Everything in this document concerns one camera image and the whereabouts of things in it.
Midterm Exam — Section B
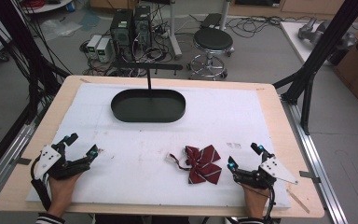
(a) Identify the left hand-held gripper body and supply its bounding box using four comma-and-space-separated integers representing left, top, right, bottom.
31, 143, 91, 181

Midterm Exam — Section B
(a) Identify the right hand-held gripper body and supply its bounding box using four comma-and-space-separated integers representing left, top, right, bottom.
234, 156, 299, 190

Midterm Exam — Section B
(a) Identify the red striped bow tie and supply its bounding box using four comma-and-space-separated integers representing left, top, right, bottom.
166, 144, 223, 185

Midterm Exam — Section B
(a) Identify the black stand with oval tray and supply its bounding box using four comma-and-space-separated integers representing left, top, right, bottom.
110, 61, 186, 123

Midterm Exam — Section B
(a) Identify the person's left hand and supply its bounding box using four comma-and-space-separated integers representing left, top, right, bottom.
47, 172, 84, 218

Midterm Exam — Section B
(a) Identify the person's right hand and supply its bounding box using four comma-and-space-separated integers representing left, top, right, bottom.
241, 182, 272, 219

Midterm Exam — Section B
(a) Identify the grey tape strip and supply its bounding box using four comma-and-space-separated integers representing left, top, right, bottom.
298, 170, 323, 185
9, 157, 33, 166

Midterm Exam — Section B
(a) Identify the wooden table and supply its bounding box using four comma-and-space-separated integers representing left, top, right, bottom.
0, 75, 325, 219

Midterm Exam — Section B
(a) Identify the person's left striped sleeve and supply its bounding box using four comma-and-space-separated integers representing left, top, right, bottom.
35, 212, 66, 224

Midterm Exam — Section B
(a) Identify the white foam mat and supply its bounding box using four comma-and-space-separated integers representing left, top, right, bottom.
25, 82, 292, 209

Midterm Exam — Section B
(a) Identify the white power supply box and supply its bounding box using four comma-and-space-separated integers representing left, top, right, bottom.
95, 36, 112, 63
86, 34, 103, 54

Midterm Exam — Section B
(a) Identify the black round stool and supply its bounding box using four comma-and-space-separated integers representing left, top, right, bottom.
186, 27, 236, 81

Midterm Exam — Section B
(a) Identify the white floor board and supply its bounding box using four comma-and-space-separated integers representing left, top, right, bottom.
279, 20, 358, 66

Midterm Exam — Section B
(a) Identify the black computer tower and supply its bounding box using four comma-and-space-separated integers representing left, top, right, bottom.
132, 5, 153, 50
109, 8, 134, 62

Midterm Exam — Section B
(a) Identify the grey robot part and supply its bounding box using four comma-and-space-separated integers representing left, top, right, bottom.
297, 17, 357, 50

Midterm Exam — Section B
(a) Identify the black flat device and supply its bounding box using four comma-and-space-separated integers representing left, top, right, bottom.
200, 12, 223, 30

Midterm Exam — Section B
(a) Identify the white desk leg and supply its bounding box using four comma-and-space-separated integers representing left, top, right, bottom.
167, 0, 183, 61

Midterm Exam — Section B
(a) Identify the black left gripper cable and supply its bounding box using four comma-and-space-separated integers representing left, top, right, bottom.
30, 157, 52, 212

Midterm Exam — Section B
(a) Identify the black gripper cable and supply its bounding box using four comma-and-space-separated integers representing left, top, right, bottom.
262, 186, 277, 224
30, 157, 52, 212

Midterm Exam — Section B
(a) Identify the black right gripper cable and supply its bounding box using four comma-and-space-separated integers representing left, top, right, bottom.
262, 186, 277, 224

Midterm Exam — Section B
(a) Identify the aluminium rail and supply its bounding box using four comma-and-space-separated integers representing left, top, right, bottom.
0, 102, 49, 206
280, 94, 350, 224

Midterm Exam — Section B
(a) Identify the black metal frame post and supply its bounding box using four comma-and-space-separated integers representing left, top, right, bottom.
272, 0, 358, 135
0, 0, 63, 125

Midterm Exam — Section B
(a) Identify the tangle of black floor cables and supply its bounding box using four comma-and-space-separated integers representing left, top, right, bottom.
225, 14, 316, 39

